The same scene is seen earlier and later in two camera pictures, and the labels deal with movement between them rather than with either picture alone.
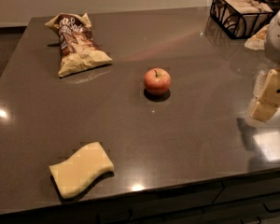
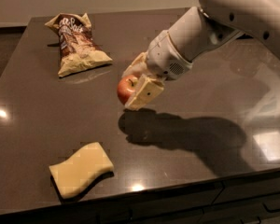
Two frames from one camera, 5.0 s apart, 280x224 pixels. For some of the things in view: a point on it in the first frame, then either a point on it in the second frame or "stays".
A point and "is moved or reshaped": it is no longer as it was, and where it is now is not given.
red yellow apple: (157, 81) is moved or reshaped
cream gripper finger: (275, 94) -> (163, 62)
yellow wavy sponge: (73, 175) stays
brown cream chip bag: (79, 49) stays
